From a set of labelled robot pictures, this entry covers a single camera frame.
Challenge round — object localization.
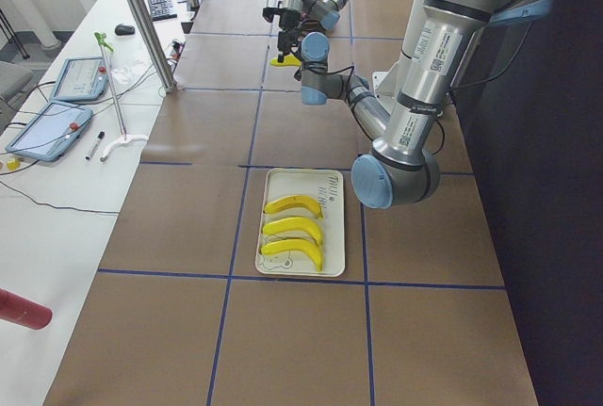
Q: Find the black keyboard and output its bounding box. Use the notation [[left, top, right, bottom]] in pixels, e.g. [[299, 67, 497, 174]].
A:
[[147, 0, 177, 22]]

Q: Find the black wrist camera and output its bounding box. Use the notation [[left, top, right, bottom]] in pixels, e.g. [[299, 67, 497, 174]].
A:
[[262, 7, 284, 23]]

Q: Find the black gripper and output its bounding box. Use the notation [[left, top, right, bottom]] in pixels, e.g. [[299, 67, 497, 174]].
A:
[[277, 9, 298, 63]]

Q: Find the red cylinder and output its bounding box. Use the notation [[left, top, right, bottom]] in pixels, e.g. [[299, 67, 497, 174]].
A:
[[0, 289, 53, 330]]

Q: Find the black computer mouse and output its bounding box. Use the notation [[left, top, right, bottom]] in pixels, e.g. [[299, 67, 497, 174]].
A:
[[114, 24, 136, 36]]

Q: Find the aluminium frame post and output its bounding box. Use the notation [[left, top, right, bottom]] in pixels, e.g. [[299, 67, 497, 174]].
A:
[[126, 0, 176, 93]]

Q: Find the blue teach pendant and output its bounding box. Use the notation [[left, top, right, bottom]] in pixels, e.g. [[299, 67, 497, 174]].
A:
[[6, 100, 93, 162], [50, 57, 107, 103]]

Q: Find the lower blue teach pendant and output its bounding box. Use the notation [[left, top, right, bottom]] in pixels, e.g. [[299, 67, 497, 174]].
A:
[[6, 100, 93, 162]]

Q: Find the upper blue teach pendant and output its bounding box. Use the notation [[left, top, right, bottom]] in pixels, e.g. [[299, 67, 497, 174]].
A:
[[50, 57, 107, 103]]

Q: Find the black marker pen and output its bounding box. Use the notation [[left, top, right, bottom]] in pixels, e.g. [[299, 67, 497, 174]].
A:
[[85, 131, 106, 161]]

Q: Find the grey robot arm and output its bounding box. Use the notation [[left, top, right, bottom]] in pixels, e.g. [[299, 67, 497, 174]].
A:
[[263, 0, 350, 64], [299, 0, 554, 209]]

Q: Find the black cable on desk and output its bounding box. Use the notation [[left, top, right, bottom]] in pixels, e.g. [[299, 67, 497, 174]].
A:
[[0, 180, 120, 216]]

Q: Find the yellow banana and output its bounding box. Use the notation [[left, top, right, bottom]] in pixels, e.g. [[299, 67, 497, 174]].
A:
[[270, 55, 302, 68], [260, 238, 324, 272], [261, 217, 323, 247], [263, 195, 323, 219]]

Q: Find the white bear tray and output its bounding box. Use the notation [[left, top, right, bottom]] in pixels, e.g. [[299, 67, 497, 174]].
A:
[[255, 168, 345, 277]]

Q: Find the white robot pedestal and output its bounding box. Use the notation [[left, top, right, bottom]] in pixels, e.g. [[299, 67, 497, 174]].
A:
[[373, 0, 427, 98]]

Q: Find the brown wicker basket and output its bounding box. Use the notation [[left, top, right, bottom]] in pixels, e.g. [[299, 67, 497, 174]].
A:
[[301, 0, 331, 33]]

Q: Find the white reacher grabber tool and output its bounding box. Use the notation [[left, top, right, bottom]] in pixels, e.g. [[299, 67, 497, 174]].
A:
[[94, 32, 149, 162]]

